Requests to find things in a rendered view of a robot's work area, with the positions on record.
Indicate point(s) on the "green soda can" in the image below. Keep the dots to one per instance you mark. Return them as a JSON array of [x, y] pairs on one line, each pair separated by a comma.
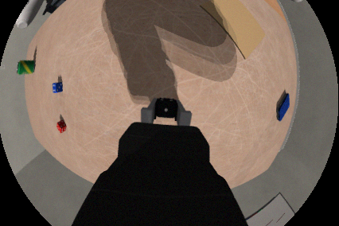
[[26, 66]]

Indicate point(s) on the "red die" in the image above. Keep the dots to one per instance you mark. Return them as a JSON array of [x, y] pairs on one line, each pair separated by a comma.
[[61, 126]]

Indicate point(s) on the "tan square mat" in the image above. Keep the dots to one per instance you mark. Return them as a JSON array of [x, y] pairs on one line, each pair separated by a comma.
[[237, 22]]

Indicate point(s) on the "blue die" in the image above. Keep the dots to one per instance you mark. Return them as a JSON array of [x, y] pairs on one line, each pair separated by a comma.
[[57, 87]]

